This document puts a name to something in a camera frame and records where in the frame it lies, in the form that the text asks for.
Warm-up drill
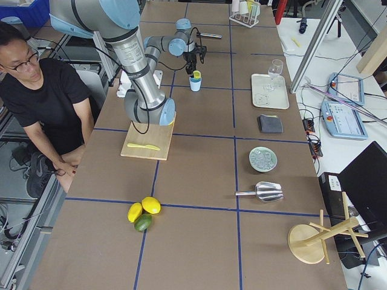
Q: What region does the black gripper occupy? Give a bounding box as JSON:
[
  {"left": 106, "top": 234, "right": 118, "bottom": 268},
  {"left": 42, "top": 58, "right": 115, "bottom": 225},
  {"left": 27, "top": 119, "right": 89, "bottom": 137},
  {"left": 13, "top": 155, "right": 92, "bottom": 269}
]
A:
[{"left": 183, "top": 45, "right": 207, "bottom": 75}]

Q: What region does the green lime slice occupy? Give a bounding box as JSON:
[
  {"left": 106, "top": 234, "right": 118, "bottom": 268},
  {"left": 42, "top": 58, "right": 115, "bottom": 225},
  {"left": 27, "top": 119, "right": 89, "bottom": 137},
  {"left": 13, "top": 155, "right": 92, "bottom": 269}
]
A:
[{"left": 192, "top": 70, "right": 201, "bottom": 82}]

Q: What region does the blue paper cup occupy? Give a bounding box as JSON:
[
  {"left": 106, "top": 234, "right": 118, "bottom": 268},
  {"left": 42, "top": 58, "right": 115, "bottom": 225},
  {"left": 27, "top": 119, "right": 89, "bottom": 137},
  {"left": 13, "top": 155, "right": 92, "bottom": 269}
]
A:
[{"left": 189, "top": 77, "right": 202, "bottom": 92}]

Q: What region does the steel muddler black tip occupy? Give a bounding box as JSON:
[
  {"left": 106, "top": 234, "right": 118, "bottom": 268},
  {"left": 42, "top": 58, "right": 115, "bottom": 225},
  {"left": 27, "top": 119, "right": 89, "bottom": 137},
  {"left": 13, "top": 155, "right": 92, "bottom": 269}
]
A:
[{"left": 197, "top": 33, "right": 223, "bottom": 39}]

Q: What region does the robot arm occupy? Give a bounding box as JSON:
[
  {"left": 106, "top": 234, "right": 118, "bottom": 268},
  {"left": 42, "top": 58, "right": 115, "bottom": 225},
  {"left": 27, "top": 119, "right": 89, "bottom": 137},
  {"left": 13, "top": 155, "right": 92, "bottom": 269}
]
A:
[
  {"left": 143, "top": 18, "right": 207, "bottom": 76},
  {"left": 50, "top": 0, "right": 206, "bottom": 126}
]

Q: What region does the whole yellow lemon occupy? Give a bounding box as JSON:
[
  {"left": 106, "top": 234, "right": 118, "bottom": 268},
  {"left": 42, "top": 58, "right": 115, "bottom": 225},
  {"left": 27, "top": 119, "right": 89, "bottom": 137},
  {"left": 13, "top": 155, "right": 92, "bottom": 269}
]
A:
[{"left": 141, "top": 196, "right": 161, "bottom": 214}]

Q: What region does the cream bear tray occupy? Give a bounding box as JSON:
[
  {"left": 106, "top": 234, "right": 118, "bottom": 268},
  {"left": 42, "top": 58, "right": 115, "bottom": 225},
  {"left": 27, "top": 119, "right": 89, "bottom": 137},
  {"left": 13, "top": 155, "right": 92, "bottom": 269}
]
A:
[{"left": 251, "top": 74, "right": 290, "bottom": 109}]

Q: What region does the clear wine glass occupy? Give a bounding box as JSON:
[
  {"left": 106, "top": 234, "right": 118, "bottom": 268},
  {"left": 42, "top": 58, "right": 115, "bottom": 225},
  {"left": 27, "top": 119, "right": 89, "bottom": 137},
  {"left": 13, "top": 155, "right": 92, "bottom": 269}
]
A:
[{"left": 268, "top": 59, "right": 284, "bottom": 80}]

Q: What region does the bamboo cutting board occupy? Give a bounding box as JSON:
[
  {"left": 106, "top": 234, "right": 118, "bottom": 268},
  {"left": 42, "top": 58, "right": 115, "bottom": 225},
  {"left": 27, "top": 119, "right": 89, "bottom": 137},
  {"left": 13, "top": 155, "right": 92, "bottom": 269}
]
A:
[{"left": 120, "top": 121, "right": 175, "bottom": 161}]

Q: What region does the grey folded cloth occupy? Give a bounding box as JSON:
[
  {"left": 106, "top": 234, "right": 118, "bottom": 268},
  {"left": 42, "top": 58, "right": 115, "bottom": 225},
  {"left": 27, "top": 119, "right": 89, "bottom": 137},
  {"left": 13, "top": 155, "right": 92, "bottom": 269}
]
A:
[{"left": 257, "top": 114, "right": 284, "bottom": 134}]

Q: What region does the yellow plastic knife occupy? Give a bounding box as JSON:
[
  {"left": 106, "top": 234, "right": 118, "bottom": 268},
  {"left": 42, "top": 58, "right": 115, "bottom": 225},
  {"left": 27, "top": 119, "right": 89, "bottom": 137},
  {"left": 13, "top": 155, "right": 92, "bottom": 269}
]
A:
[{"left": 126, "top": 143, "right": 160, "bottom": 151}]

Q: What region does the green bowl of ice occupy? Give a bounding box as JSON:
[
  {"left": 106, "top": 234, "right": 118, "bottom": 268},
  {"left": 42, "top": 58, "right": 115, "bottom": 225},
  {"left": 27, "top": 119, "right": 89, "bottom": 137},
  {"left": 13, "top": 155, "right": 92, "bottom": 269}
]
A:
[{"left": 249, "top": 147, "right": 278, "bottom": 173}]

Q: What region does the seated person black shirt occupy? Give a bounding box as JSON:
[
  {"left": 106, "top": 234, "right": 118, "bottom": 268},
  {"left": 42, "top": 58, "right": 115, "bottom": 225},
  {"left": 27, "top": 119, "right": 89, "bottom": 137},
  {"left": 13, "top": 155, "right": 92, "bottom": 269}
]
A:
[{"left": 1, "top": 22, "right": 96, "bottom": 198}]

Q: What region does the steel ice scoop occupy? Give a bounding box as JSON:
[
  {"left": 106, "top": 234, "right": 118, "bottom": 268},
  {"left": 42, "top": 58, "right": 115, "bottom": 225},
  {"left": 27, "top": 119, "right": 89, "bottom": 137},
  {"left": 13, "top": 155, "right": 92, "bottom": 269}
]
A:
[{"left": 235, "top": 181, "right": 284, "bottom": 202}]

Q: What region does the teach pendant far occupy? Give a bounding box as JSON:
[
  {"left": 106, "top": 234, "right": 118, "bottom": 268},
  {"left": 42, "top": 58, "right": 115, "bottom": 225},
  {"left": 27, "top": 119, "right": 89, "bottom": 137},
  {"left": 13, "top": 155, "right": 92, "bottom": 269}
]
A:
[{"left": 327, "top": 72, "right": 365, "bottom": 106}]

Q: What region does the teach pendant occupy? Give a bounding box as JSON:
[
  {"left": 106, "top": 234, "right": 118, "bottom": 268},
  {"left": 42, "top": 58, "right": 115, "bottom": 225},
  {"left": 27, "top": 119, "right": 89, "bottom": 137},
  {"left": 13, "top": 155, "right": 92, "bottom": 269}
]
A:
[
  {"left": 327, "top": 72, "right": 365, "bottom": 106},
  {"left": 321, "top": 101, "right": 368, "bottom": 140}
]

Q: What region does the teach pendant near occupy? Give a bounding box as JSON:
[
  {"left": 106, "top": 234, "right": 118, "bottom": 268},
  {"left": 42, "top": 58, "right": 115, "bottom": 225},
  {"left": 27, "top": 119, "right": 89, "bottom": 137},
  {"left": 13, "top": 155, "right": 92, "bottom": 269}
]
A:
[{"left": 321, "top": 101, "right": 368, "bottom": 140}]

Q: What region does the green lime fruit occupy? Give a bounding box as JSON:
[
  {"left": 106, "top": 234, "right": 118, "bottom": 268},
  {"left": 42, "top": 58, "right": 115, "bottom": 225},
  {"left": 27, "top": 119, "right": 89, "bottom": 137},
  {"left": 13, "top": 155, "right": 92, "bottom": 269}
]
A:
[{"left": 134, "top": 214, "right": 152, "bottom": 232}]

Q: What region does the black monitor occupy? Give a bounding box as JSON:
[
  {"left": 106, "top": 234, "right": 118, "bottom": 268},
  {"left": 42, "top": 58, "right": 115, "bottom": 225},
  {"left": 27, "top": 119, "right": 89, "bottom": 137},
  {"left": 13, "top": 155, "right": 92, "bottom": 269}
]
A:
[{"left": 339, "top": 141, "right": 386, "bottom": 225}]

